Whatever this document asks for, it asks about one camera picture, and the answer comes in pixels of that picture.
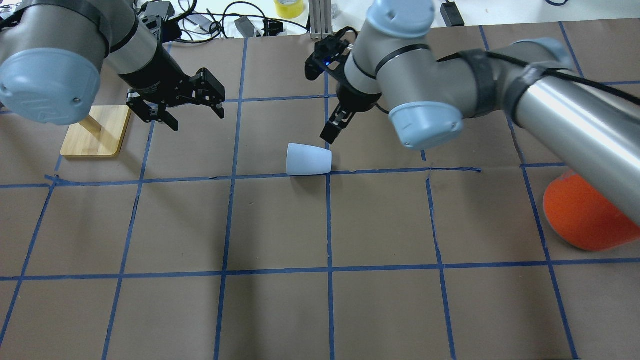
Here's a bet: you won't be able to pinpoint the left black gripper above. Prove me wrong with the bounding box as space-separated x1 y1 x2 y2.
119 47 226 132

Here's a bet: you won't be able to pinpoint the wooden cup stand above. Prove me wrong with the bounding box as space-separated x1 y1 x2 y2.
60 105 131 158

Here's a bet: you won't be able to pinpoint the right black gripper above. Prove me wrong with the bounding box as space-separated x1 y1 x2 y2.
320 83 381 145

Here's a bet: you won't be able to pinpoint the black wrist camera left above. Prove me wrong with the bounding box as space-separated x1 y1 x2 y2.
138 0 182 44

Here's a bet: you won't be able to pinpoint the aluminium extrusion post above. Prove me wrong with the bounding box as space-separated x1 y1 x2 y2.
308 0 334 41

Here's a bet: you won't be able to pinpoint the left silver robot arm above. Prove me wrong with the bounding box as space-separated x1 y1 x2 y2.
0 0 226 131

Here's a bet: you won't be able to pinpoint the grey power brick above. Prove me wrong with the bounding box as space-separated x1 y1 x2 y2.
234 16 262 38

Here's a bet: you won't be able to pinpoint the yellow tape roll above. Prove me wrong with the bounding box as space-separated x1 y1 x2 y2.
273 0 305 19

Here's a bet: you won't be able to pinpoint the white plastic cup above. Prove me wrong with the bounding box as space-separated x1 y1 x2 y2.
286 143 333 176

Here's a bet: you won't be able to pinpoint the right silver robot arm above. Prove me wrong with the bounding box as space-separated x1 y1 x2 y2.
304 0 640 223

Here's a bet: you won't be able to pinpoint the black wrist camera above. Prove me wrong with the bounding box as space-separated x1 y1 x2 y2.
304 26 359 84
138 0 182 44

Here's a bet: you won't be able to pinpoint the black tangled cables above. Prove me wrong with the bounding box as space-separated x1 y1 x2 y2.
172 0 308 43

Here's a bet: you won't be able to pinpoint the orange cylindrical container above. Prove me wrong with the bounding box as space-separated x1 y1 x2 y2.
542 170 640 252

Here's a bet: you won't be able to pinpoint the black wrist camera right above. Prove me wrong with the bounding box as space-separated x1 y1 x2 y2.
304 26 359 84

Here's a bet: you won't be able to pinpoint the small black adapter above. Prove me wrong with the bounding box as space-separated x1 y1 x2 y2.
439 0 466 28

